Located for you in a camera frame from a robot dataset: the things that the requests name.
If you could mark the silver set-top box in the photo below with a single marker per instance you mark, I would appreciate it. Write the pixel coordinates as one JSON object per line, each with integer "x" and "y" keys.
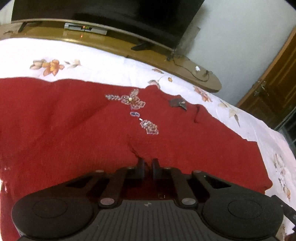
{"x": 85, "y": 28}

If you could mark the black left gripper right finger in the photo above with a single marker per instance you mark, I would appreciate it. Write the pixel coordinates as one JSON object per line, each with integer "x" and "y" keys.
{"x": 172, "y": 183}

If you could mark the red embroidered sweater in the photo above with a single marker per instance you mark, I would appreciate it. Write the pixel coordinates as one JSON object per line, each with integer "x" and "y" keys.
{"x": 52, "y": 132}

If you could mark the wooden tv stand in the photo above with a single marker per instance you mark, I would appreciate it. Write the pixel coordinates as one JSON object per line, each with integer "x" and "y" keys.
{"x": 120, "y": 43}

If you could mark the black curved television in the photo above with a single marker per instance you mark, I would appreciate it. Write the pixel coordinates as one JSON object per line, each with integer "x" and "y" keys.
{"x": 163, "y": 22}

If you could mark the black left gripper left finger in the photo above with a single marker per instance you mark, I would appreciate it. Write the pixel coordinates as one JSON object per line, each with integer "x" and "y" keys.
{"x": 121, "y": 181}

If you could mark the brown wooden door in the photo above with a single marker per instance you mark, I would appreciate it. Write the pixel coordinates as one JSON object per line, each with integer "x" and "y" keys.
{"x": 274, "y": 105}

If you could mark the brass door latch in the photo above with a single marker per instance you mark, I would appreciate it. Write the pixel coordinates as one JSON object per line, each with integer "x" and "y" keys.
{"x": 260, "y": 88}

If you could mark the white floral bed sheet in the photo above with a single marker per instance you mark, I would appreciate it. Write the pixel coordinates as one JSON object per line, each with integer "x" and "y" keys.
{"x": 52, "y": 61}

